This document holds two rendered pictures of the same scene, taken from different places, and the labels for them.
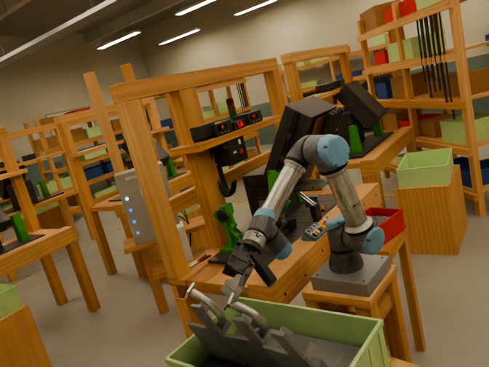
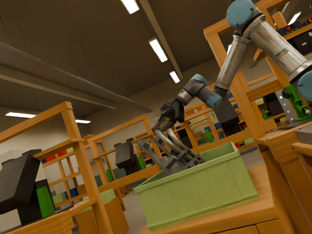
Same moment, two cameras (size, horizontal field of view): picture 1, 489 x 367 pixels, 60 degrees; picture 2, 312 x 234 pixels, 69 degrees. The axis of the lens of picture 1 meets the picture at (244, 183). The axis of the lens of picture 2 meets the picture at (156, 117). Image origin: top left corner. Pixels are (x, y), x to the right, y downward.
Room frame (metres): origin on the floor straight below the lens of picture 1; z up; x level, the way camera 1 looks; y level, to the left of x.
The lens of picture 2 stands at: (0.66, -0.94, 1.04)
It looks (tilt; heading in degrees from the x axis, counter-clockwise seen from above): 9 degrees up; 64
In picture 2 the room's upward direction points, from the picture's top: 22 degrees counter-clockwise
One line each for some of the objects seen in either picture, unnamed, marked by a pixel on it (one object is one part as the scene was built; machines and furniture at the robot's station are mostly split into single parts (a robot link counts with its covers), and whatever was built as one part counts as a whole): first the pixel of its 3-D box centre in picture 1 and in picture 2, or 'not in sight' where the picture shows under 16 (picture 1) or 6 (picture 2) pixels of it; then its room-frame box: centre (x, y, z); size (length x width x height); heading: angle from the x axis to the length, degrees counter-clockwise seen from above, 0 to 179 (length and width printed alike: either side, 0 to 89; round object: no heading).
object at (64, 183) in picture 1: (102, 155); not in sight; (9.86, 3.05, 1.12); 3.22 x 0.55 x 2.23; 143
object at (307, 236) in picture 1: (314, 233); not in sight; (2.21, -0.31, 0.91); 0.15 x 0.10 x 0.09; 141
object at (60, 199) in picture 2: not in sight; (70, 186); (0.85, 6.13, 1.13); 2.48 x 0.54 x 2.27; 143
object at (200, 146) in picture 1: (231, 133); (311, 29); (2.70, 0.01, 1.52); 0.90 x 0.25 x 0.04; 141
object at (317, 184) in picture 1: (298, 186); not in sight; (2.54, -0.33, 1.11); 0.39 x 0.16 x 0.03; 51
